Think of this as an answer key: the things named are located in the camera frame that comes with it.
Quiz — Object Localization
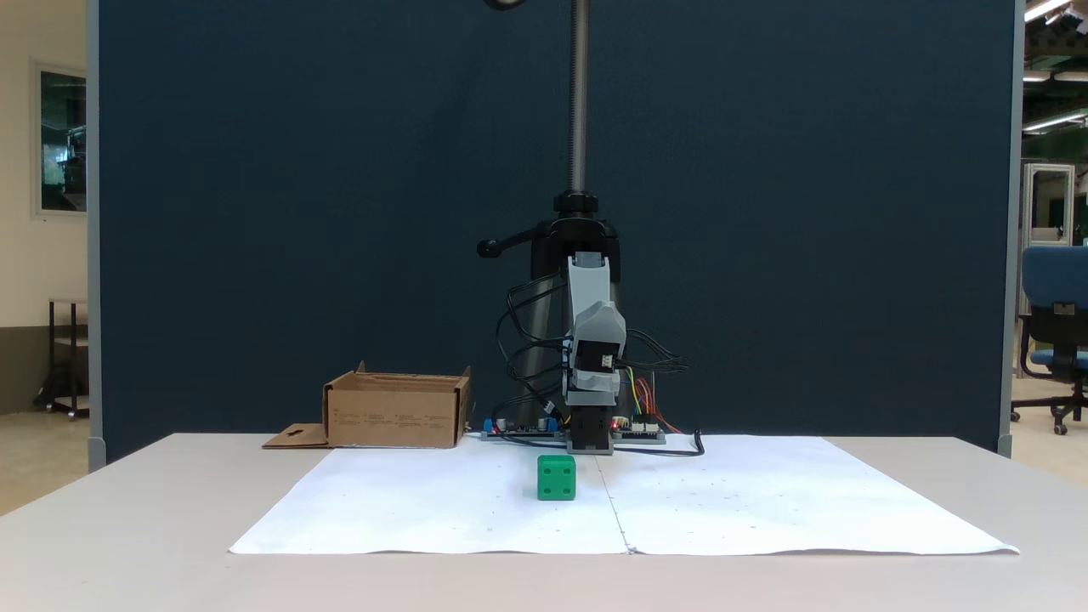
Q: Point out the green dice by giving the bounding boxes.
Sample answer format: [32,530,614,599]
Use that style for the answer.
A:
[536,454,578,502]

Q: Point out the small circuit board red LED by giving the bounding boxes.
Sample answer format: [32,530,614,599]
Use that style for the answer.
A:
[610,414,668,445]

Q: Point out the circuit board with blue connector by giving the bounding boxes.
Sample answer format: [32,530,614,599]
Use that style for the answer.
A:
[479,415,569,443]

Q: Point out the brown cardboard box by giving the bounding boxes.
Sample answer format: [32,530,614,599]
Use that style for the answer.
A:
[262,361,473,450]

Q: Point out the white paper sheet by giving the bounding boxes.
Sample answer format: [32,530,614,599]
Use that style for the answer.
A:
[595,434,1021,557]
[228,438,632,556]

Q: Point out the dark blue partition panel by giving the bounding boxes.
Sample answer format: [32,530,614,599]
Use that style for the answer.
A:
[88,0,1024,473]

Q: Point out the blue office chair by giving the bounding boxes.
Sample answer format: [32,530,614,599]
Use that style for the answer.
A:
[1011,245,1088,436]

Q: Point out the black rolling cart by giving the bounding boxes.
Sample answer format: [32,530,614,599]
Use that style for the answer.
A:
[34,297,90,420]

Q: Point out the black motor wire bundle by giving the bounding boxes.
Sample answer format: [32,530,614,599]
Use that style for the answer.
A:
[496,279,691,430]

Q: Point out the coloured jumper wires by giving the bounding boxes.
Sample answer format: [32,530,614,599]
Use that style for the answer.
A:
[623,364,683,434]

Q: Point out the black power cable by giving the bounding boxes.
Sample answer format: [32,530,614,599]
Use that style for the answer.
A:
[614,428,706,458]

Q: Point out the black camera stand metal pole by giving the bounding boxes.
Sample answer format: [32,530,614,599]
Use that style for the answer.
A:
[476,0,632,426]

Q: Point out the grey metal frame cabinet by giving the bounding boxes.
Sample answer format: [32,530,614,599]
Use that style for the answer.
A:
[1019,161,1079,317]

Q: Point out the framed wall window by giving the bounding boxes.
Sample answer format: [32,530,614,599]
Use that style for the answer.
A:
[31,59,88,218]

